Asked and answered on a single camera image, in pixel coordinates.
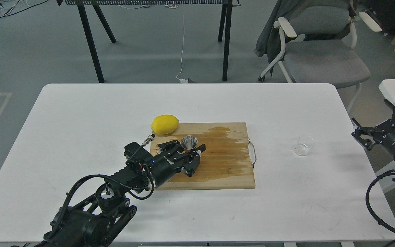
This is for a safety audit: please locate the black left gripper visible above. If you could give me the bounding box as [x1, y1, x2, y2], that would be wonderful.
[124, 140, 206, 188]

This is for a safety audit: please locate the steel double jigger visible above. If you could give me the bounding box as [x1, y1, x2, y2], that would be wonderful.
[180, 136, 199, 152]

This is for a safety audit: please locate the small clear glass cup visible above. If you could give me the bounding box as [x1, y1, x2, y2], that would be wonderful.
[294, 134, 315, 156]

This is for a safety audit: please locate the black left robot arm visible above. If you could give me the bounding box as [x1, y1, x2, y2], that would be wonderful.
[38, 134, 206, 247]

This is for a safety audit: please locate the yellow lemon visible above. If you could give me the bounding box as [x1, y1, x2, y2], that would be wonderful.
[151, 115, 179, 136]

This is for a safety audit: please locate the wooden cutting board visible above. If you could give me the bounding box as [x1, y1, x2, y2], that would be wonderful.
[149, 122, 255, 190]

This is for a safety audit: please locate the grey office chair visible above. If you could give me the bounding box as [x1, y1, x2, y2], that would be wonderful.
[258, 5, 381, 113]

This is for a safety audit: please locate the white power cable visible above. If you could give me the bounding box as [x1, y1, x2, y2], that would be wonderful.
[175, 0, 189, 84]

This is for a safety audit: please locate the black metal table frame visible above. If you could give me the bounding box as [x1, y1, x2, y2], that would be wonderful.
[53, 0, 234, 83]

